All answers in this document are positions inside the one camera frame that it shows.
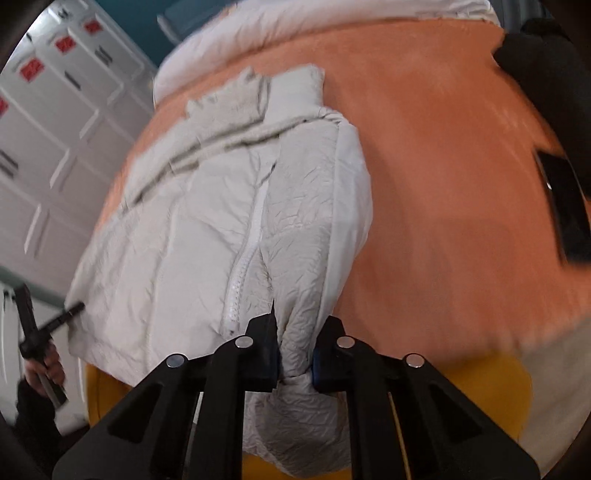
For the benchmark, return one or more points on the orange plush blanket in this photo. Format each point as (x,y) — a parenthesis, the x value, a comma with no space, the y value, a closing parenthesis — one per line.
(438,184)

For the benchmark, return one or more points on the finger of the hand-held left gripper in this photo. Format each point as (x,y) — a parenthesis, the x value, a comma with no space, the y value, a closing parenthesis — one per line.
(62,316)

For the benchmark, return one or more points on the red paper sticker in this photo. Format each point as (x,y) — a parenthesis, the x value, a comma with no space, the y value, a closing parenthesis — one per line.
(2,107)
(31,69)
(92,26)
(64,45)

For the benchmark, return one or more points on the black cloth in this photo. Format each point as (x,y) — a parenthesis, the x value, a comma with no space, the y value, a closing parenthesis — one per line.
(545,69)

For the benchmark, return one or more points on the person's left hand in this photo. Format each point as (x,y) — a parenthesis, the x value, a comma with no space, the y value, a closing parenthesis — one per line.
(51,369)

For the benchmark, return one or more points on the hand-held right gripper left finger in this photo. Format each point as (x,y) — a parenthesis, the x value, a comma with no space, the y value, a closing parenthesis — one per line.
(264,362)

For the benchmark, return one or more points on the white pillow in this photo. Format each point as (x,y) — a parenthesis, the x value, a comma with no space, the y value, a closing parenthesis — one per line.
(286,32)

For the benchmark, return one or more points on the yellow sheet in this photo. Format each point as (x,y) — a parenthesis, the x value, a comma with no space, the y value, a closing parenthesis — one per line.
(461,392)

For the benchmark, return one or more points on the black rectangular object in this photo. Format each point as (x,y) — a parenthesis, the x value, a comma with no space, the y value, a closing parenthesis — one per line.
(565,207)

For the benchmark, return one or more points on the white quilted jacket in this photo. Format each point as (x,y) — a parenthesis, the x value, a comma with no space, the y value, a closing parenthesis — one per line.
(194,221)

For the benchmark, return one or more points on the white panelled wardrobe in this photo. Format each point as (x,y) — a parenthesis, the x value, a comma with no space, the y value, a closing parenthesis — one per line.
(60,138)

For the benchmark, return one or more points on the person's left forearm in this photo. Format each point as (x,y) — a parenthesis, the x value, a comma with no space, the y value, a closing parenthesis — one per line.
(34,424)

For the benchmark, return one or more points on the blue headboard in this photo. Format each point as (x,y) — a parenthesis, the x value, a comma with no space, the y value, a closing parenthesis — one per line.
(184,21)

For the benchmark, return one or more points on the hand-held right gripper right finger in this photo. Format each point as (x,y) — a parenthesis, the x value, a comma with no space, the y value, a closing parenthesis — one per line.
(321,369)

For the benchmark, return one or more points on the white sheet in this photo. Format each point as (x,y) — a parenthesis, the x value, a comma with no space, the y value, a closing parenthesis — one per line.
(558,392)

